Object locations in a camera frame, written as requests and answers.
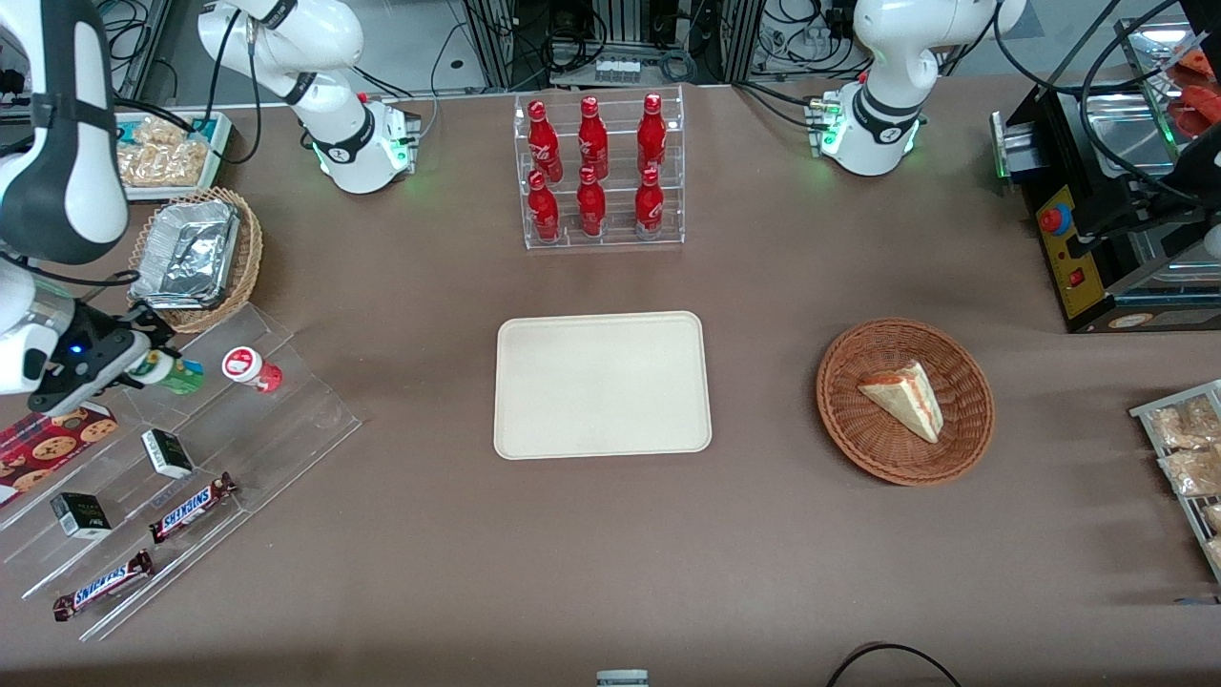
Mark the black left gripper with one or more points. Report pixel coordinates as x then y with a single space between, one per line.
1190 173

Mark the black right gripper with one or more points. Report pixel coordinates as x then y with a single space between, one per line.
98 347

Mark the green gum bottle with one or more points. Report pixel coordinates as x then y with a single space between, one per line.
181 375

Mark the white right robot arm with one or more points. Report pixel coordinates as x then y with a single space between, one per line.
57 143

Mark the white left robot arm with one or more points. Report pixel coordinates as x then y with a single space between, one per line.
892 57

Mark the red gum bottle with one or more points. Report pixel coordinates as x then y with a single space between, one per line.
250 368

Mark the aluminium foil tray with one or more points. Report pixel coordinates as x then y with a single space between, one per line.
191 253

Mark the beige plastic tray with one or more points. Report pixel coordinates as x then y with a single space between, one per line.
601 384

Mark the black sealing machine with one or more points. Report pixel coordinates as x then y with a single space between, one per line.
1068 267

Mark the small black box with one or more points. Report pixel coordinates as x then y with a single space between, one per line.
81 515
168 454

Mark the red cookie box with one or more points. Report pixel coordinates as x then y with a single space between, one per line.
48 448

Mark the light wicker basket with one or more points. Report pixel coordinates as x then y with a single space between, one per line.
250 258

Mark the clear acrylic stepped display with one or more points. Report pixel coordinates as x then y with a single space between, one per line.
286 420

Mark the snickers bar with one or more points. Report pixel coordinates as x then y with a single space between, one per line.
103 585
191 508

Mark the large peanut snack bag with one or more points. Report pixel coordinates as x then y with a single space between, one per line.
162 164

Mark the clear nut snack bag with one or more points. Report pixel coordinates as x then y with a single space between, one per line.
1183 425
1192 472

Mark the white snack bin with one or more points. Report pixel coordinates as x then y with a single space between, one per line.
217 143

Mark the small peanut snack bag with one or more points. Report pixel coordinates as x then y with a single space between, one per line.
157 130

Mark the triangular wrapped sandwich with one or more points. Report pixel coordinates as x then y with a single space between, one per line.
906 401

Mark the brown round wicker basket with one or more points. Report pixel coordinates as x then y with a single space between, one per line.
858 448

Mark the red cola bottle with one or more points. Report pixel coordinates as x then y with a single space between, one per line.
543 138
591 205
592 138
544 210
651 134
650 205

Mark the clear acrylic bottle rack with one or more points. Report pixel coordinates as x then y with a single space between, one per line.
615 239

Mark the white power strip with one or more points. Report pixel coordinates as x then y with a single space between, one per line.
618 69

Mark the small grey device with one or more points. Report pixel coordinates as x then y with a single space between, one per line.
622 678

